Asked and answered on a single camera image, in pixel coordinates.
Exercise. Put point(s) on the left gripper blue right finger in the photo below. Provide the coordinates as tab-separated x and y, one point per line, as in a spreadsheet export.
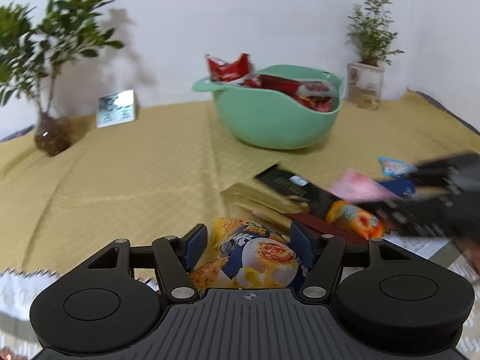
306	244

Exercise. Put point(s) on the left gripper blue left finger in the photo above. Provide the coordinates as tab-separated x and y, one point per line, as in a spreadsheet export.
193	245

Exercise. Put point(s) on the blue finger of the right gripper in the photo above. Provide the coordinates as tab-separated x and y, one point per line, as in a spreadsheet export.
401	187

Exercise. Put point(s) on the dark red chocolate bar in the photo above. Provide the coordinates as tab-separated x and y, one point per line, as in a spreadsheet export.
321	226

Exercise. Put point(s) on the light blue snack packet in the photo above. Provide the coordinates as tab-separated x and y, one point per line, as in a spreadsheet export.
395	168

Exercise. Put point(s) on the black snack packet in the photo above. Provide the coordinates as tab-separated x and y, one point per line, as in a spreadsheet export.
297	189

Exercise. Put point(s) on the pink snack packet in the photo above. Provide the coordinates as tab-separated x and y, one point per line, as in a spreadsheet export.
354	187

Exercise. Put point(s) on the yellow popcorn snack bag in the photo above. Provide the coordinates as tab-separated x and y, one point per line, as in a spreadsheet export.
252	254

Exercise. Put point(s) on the orange candy packet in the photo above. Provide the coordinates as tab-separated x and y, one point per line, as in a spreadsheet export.
355	220

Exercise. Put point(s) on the red packet with logo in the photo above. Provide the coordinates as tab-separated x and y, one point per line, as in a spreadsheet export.
316	95

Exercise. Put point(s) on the red white patterned packet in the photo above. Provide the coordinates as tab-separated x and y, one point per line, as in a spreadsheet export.
225	72

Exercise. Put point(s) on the yellow checked tablecloth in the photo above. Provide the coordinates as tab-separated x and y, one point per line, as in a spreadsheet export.
164	173

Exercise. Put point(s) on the green plastic bowl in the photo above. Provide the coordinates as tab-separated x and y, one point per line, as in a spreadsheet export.
271	119

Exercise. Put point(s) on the small plant in clear jar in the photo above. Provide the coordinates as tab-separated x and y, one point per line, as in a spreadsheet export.
369	32

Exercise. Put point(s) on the white digital clock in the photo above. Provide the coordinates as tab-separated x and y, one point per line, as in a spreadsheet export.
116	109

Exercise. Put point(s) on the leafy plant in glass vase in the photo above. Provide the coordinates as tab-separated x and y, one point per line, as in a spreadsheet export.
33	57

